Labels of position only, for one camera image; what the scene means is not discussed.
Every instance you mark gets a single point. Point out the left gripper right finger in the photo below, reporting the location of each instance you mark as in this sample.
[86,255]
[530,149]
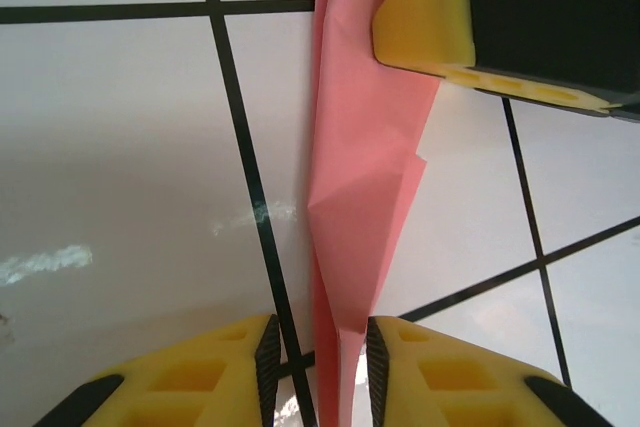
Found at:
[450,387]

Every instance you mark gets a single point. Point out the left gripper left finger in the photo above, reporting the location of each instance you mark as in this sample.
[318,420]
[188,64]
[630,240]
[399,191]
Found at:
[190,382]

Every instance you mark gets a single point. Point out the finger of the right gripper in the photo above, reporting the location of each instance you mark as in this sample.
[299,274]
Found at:
[540,12]

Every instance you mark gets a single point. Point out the pink paper sheet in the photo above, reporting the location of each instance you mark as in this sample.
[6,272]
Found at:
[360,172]

